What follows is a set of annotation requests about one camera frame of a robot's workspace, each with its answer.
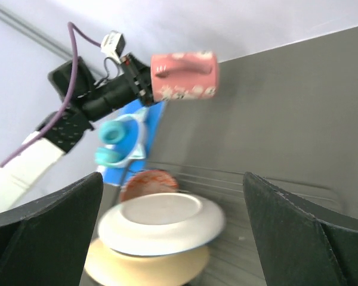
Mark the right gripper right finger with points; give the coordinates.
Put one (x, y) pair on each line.
(299, 242)

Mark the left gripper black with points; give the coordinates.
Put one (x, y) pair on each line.
(134, 84)

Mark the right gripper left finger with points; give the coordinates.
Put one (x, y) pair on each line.
(45, 241)

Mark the pink mug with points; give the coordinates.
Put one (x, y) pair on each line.
(184, 76)

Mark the peach bird plate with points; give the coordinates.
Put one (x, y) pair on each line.
(108, 267)

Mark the orange blue patterned bowl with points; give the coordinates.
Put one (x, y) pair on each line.
(148, 182)

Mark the watermelon pattern plate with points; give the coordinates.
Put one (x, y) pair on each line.
(161, 224)

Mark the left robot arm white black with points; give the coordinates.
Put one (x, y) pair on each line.
(59, 134)

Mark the teal cat ear headphones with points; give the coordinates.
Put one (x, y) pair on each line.
(124, 139)

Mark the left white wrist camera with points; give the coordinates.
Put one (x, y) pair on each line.
(113, 44)

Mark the black wire dish rack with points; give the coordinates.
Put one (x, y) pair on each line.
(234, 257)

